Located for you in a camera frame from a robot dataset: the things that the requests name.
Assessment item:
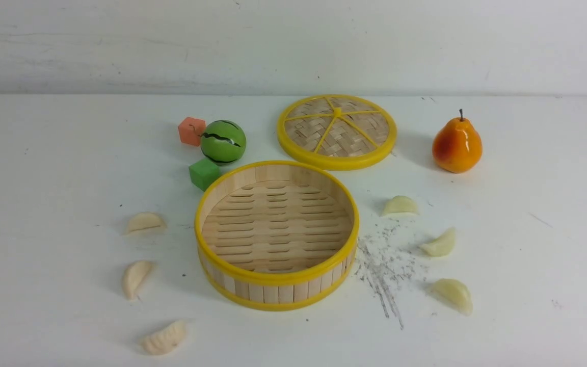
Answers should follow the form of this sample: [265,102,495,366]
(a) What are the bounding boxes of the orange toy pear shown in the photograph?
[432,109,483,174]

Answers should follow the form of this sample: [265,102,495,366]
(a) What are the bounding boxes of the woven bamboo steamer lid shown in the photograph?
[276,94,397,171]

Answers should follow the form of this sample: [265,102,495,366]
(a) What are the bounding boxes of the white dumpling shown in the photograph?
[419,227,456,257]
[140,319,186,356]
[124,212,167,235]
[430,278,473,316]
[122,260,156,300]
[381,195,419,218]

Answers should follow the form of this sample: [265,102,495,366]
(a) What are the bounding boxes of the green foam cube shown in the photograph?
[189,158,222,191]

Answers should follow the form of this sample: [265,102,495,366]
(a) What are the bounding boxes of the orange foam cube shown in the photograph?
[178,117,206,147]

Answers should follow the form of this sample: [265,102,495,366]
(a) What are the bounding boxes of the green toy watermelon ball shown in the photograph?
[200,119,247,166]

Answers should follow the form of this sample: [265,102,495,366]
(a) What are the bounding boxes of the bamboo steamer tray yellow rim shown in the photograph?
[194,161,360,311]

